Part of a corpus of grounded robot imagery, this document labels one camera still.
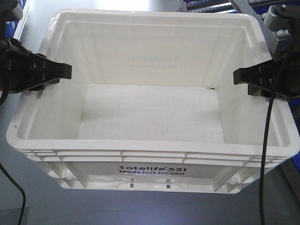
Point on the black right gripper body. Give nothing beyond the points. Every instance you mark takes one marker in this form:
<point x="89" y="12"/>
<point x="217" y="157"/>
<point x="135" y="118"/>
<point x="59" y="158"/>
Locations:
<point x="282" y="74"/>

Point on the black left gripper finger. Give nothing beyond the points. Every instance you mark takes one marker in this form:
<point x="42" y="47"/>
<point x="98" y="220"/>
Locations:
<point x="54" y="71"/>
<point x="38" y="84"/>

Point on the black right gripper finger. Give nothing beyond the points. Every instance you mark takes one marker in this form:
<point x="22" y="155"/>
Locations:
<point x="255" y="91"/>
<point x="248" y="75"/>

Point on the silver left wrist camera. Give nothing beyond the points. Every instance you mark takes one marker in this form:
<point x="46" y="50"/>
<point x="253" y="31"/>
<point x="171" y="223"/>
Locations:
<point x="16" y="13"/>

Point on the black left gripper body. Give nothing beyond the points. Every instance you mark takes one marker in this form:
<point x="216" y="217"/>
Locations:
<point x="18" y="66"/>

